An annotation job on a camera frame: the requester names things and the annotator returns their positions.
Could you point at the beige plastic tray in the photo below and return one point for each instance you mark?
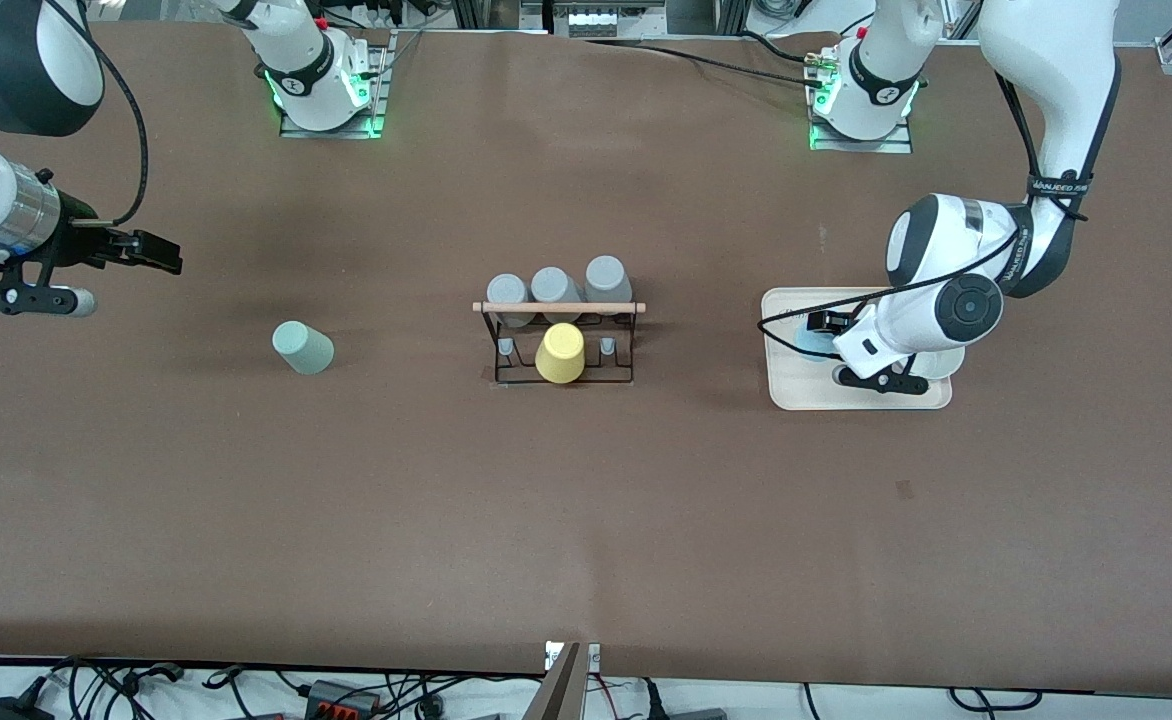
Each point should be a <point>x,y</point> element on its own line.
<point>796,385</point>

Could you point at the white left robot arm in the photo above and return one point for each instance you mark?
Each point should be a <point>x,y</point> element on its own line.
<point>946,250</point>

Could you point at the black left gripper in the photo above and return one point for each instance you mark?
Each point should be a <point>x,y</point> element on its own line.
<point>830,322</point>

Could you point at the yellow cup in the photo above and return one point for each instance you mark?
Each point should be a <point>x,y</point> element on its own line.
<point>559,355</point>

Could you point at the white bowl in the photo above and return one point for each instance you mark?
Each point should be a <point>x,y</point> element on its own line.
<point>946,362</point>

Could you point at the black orange connector box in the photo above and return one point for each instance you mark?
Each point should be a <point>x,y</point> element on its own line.
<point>341,698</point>

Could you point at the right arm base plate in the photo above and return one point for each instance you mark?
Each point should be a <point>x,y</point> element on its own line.
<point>331,133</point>

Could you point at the pale green cup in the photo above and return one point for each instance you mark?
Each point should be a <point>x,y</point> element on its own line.
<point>301,348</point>

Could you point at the black power adapter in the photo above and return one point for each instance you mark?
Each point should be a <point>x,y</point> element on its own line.
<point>16,708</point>

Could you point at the white connector block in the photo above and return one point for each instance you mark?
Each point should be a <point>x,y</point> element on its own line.
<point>591,22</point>

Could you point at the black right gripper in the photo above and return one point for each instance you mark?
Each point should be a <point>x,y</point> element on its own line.
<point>81,240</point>

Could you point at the light blue cup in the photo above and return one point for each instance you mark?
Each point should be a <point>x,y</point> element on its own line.
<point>814,345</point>

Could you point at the grey cup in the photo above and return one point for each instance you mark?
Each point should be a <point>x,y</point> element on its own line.
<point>507,290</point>
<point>606,278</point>
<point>554,285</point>

